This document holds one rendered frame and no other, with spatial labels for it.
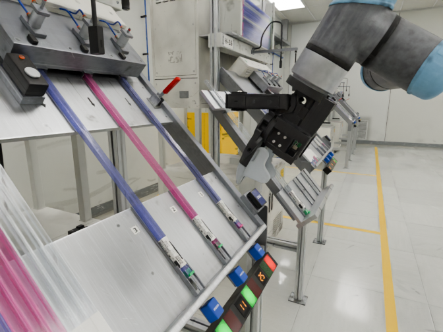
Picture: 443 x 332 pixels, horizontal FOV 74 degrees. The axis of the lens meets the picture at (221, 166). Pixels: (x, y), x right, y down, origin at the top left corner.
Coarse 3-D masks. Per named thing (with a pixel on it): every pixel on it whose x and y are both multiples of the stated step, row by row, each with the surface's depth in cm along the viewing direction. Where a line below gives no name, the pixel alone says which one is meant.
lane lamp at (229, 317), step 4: (228, 312) 53; (232, 312) 54; (224, 316) 52; (228, 316) 53; (232, 316) 53; (224, 320) 51; (228, 320) 52; (232, 320) 53; (236, 320) 53; (228, 324) 51; (232, 324) 52; (236, 324) 53; (240, 324) 53; (232, 328) 51; (236, 328) 52; (240, 328) 53
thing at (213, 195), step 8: (120, 80) 77; (128, 88) 76; (136, 96) 76; (144, 104) 76; (144, 112) 75; (152, 120) 74; (160, 128) 74; (168, 136) 73; (176, 144) 74; (176, 152) 73; (184, 160) 72; (192, 168) 72; (200, 176) 72; (208, 184) 72; (208, 192) 71; (216, 200) 70; (240, 224) 70
